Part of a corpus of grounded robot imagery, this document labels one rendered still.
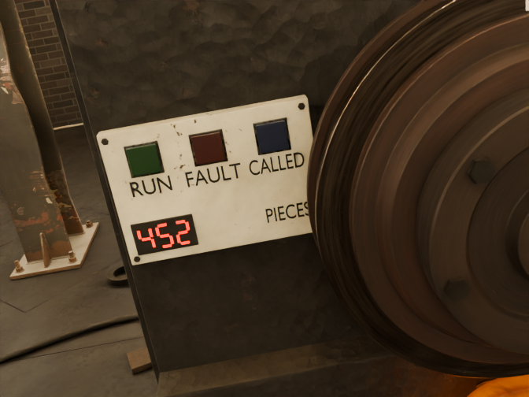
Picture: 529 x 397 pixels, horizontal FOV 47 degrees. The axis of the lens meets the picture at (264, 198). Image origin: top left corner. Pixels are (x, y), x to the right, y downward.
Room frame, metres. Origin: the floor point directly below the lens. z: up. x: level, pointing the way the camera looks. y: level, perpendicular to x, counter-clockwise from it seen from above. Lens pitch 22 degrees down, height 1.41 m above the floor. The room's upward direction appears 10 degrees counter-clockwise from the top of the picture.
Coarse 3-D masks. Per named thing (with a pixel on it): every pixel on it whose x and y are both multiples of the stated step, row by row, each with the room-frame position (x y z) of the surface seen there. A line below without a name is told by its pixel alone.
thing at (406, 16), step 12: (432, 0) 0.65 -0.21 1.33; (444, 0) 0.65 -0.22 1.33; (408, 12) 0.65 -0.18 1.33; (420, 12) 0.65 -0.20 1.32; (396, 24) 0.65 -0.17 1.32; (384, 36) 0.65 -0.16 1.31; (372, 48) 0.65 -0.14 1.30; (360, 60) 0.65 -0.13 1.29; (348, 72) 0.65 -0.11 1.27; (348, 84) 0.65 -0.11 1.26; (336, 96) 0.65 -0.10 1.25; (324, 108) 0.66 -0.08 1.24; (324, 120) 0.65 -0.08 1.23; (324, 132) 0.65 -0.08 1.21; (312, 144) 0.66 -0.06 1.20; (312, 156) 0.65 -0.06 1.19; (312, 168) 0.65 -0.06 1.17; (312, 180) 0.65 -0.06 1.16; (312, 192) 0.65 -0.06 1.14; (312, 204) 0.65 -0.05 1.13; (312, 216) 0.65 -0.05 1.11; (312, 228) 0.65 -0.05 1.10
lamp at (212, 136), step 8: (200, 136) 0.71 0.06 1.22; (208, 136) 0.71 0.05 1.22; (216, 136) 0.71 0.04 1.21; (192, 144) 0.71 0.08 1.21; (200, 144) 0.71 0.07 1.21; (208, 144) 0.71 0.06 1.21; (216, 144) 0.71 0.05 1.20; (200, 152) 0.71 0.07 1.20; (208, 152) 0.71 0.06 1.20; (216, 152) 0.71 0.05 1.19; (200, 160) 0.71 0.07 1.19; (208, 160) 0.71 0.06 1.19; (216, 160) 0.71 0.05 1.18
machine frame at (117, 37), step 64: (64, 0) 0.74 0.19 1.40; (128, 0) 0.74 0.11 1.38; (192, 0) 0.74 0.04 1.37; (256, 0) 0.74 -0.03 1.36; (320, 0) 0.74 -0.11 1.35; (384, 0) 0.74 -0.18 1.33; (128, 64) 0.74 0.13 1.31; (192, 64) 0.74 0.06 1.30; (256, 64) 0.74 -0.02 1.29; (320, 64) 0.74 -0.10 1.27; (128, 256) 0.74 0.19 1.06; (192, 256) 0.74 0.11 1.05; (256, 256) 0.74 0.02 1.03; (320, 256) 0.74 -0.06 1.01; (192, 320) 0.74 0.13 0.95; (256, 320) 0.74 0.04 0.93; (320, 320) 0.74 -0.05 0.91; (192, 384) 0.69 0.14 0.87; (256, 384) 0.68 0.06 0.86; (320, 384) 0.68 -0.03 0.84; (384, 384) 0.68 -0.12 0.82; (448, 384) 0.69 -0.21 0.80
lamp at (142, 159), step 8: (152, 144) 0.71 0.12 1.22; (128, 152) 0.71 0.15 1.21; (136, 152) 0.71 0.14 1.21; (144, 152) 0.71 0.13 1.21; (152, 152) 0.71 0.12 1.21; (136, 160) 0.71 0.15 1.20; (144, 160) 0.71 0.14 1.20; (152, 160) 0.71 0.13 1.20; (136, 168) 0.71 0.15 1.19; (144, 168) 0.71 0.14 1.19; (152, 168) 0.71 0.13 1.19; (160, 168) 0.71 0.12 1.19
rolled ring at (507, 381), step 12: (492, 384) 0.63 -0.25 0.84; (504, 384) 0.62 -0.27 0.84; (516, 384) 0.62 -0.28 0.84; (528, 384) 0.61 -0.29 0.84; (468, 396) 0.64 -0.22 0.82; (480, 396) 0.62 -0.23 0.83; (492, 396) 0.61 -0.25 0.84; (504, 396) 0.61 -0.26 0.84; (516, 396) 0.61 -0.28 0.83; (528, 396) 0.61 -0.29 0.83
